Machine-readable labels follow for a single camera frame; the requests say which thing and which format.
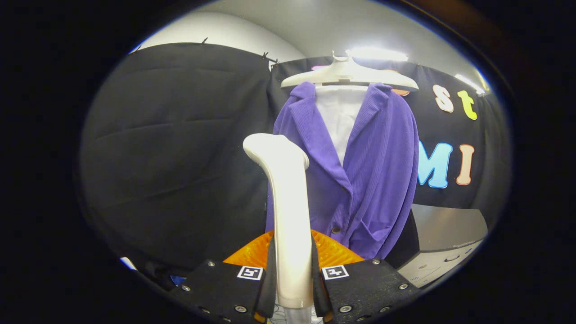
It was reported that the grey cabinet with dark top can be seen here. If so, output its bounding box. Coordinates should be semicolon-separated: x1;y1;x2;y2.
397;203;489;288

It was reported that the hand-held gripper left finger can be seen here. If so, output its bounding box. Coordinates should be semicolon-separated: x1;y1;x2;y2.
169;230;277;324

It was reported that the white clothes hanger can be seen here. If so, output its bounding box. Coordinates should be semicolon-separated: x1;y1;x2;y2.
280;51;419;92

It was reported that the white garment steamer head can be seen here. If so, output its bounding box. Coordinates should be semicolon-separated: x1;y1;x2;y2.
243;133;315;324

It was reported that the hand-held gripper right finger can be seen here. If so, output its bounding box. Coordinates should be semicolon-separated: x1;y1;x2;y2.
310;229;421;324

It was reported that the ceiling light panel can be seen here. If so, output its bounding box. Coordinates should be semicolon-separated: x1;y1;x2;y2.
346;46;409;62
454;74;486;95

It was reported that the purple jacket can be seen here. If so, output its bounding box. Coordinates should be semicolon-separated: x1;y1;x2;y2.
265;81;420;261

